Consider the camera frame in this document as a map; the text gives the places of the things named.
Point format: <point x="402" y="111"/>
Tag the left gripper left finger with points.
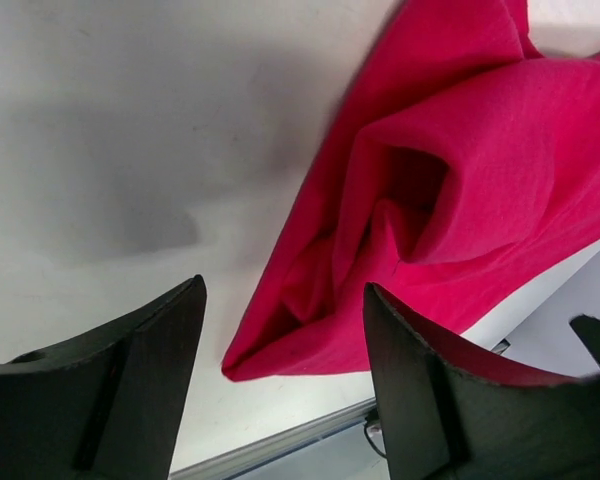
<point x="106" y="404"/>

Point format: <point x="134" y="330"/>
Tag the red t shirt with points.
<point x="462" y="164"/>

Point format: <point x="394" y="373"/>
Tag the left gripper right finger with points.
<point x="450" y="409"/>

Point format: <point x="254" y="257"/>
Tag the front aluminium rail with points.
<point x="230" y="428"/>

